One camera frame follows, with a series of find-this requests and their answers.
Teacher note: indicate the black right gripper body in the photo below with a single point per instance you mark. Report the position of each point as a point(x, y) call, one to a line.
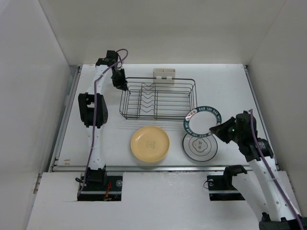
point(237, 135)

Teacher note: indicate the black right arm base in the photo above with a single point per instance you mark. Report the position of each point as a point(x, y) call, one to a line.
point(219, 191)

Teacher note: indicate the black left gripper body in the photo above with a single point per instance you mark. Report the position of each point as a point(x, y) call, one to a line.
point(119, 78)

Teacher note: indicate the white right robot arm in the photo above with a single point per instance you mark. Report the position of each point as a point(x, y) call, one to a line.
point(270, 203)

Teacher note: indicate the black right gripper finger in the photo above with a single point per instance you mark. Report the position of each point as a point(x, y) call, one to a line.
point(225, 137)
point(224, 128)

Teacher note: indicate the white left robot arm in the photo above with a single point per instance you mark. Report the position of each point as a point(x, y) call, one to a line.
point(201, 152)

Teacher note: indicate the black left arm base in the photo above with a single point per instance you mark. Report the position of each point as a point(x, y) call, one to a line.
point(99, 185)

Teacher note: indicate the white plate green lettered rim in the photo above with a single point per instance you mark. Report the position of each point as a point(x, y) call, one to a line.
point(198, 121)

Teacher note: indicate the metal wire dish rack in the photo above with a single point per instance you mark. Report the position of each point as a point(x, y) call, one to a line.
point(153, 99)

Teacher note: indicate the cream cutlery holder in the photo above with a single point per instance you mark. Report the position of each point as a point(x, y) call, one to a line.
point(164, 76)

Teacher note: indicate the aluminium frame rail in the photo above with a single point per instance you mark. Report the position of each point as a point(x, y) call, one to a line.
point(225, 87)

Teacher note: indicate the yellow plate with drawing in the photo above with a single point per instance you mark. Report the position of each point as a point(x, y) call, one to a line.
point(150, 144)

